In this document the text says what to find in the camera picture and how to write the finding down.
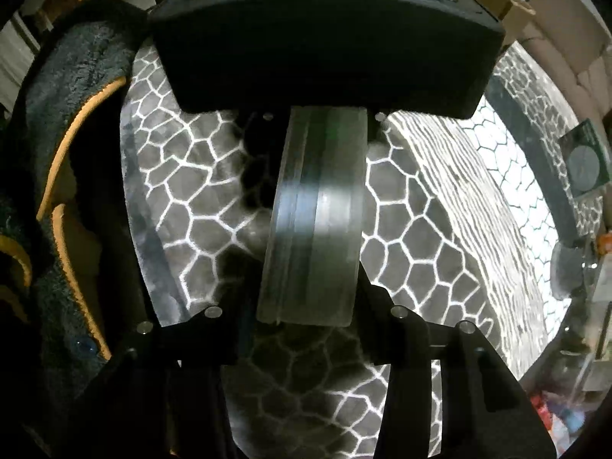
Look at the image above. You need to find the clear plastic block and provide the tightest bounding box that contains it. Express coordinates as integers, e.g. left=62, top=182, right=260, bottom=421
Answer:
left=256, top=105, right=370, bottom=330

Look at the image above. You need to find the brown cardboard box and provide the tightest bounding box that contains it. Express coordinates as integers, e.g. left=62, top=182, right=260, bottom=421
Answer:
left=495, top=0, right=537, bottom=34

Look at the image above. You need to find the red printed snack packet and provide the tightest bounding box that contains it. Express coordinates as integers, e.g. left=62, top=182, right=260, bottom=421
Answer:
left=528, top=389, right=589, bottom=445

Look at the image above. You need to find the dark fleece robe orange trim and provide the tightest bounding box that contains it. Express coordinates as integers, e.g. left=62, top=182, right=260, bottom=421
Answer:
left=0, top=0, right=164, bottom=459

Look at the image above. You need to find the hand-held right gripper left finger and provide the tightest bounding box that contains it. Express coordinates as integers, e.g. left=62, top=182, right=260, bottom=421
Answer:
left=52, top=110, right=288, bottom=459

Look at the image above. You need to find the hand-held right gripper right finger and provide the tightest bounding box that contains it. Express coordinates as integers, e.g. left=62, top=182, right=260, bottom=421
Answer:
left=354, top=110, right=558, bottom=459

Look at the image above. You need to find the grey honeycomb patterned blanket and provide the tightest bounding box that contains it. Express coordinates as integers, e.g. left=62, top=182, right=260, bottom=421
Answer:
left=119, top=38, right=604, bottom=459

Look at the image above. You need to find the beige sofa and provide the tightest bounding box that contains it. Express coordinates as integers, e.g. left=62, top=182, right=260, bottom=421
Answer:
left=519, top=0, right=612, bottom=126

